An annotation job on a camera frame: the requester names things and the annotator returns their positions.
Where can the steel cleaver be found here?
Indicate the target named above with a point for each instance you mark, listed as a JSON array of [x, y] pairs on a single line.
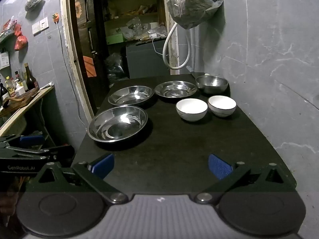
[[197, 74]]

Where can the small dark bottle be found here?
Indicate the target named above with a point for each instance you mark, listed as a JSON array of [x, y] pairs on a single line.
[[3, 92]]

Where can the steel bowl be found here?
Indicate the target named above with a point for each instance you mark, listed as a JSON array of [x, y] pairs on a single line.
[[211, 84]]

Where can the dark wine bottle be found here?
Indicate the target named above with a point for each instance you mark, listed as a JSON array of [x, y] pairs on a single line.
[[30, 79]]

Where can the dark wooden door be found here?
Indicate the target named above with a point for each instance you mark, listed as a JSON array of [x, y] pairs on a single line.
[[86, 42]]

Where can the red plastic bag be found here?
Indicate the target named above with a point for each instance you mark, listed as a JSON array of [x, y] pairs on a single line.
[[20, 39]]

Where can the orange wall hook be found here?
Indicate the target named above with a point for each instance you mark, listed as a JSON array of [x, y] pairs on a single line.
[[55, 17]]

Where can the wooden kitchen counter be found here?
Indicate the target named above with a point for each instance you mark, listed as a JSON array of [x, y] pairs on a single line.
[[32, 102]]

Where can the wall paper sheet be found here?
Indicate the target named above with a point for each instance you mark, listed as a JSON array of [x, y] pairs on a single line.
[[4, 60]]

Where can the door poster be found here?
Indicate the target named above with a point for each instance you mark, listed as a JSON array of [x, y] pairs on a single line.
[[89, 67]]

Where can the white wall socket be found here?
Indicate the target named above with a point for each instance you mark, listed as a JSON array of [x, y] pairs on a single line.
[[40, 25]]

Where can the green box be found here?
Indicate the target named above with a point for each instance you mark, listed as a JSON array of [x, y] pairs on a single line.
[[114, 39]]

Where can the grey cabinet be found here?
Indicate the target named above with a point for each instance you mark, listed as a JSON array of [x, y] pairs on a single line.
[[144, 62]]

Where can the hanging plastic bag dark contents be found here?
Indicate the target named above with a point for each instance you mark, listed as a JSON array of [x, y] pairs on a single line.
[[193, 2]]

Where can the black plastic bags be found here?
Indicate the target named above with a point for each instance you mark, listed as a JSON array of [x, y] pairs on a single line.
[[116, 67]]

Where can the white ceramic bowl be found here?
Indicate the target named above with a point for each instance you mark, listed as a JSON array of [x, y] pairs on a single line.
[[221, 104], [191, 108]]

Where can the cluttered wooden shelf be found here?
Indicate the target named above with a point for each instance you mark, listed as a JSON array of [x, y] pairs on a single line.
[[132, 12]]

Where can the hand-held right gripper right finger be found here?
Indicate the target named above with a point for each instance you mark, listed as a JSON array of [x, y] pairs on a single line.
[[219, 166]]

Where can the red-capped bottle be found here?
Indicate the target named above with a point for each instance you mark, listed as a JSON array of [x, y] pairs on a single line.
[[17, 76]]

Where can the wall rack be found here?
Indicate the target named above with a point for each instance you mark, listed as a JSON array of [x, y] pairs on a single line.
[[6, 31]]

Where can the wooden cutting board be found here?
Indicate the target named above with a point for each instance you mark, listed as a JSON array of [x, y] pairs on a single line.
[[21, 99]]

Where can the white squat bottle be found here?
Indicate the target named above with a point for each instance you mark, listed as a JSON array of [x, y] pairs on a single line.
[[20, 89]]

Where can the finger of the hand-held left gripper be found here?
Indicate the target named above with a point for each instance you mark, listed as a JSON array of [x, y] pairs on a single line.
[[61, 152], [31, 140]]

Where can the large steel plate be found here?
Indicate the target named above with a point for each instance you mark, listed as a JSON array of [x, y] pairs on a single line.
[[117, 124]]

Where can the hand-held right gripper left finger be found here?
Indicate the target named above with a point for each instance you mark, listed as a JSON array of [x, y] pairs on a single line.
[[103, 165]]

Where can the yellow-capped bottle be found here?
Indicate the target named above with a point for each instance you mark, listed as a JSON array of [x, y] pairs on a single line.
[[10, 88]]

